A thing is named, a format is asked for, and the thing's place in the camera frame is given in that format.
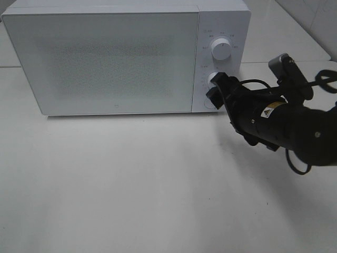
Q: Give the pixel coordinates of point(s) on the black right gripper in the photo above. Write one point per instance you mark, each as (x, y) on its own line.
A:
(253, 115)

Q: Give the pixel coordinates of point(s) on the round door release button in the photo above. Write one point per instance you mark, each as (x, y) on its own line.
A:
(208, 104)

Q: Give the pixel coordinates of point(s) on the white microwave door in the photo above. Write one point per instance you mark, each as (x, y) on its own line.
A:
(107, 63)

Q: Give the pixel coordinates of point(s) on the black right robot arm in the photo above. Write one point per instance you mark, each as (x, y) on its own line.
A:
(311, 132)

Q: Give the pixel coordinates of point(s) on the white microwave oven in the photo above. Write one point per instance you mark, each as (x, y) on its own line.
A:
(228, 19)

